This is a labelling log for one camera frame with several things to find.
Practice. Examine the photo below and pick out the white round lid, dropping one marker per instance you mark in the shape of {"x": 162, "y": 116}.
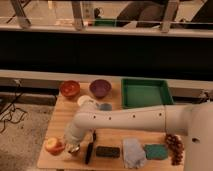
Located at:
{"x": 82, "y": 99}

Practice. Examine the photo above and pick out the person in background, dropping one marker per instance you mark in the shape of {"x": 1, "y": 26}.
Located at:
{"x": 147, "y": 13}

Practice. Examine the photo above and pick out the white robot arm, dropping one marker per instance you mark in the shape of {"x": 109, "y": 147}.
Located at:
{"x": 194, "y": 121}

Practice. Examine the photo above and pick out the purple bowl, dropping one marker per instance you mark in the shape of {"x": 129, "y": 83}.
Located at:
{"x": 100, "y": 88}

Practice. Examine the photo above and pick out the grey blue cloth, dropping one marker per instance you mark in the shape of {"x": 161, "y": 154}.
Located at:
{"x": 133, "y": 154}

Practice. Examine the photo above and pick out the bunch of red grapes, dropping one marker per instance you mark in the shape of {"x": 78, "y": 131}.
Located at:
{"x": 177, "y": 148}

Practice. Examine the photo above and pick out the metal cup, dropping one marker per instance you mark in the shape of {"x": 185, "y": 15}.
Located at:
{"x": 73, "y": 151}

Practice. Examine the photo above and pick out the orange bowl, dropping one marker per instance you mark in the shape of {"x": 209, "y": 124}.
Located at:
{"x": 69, "y": 89}

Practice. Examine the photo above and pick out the green plastic tray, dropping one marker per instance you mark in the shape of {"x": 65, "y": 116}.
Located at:
{"x": 137, "y": 93}

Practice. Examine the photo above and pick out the black sponge block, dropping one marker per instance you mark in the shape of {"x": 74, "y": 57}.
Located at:
{"x": 104, "y": 151}

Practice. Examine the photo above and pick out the red yellow apple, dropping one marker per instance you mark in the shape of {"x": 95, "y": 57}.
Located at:
{"x": 54, "y": 146}

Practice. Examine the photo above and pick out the black handled knife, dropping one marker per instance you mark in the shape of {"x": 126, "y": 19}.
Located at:
{"x": 90, "y": 148}

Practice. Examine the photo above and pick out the green sponge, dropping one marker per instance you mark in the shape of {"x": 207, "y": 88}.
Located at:
{"x": 156, "y": 152}

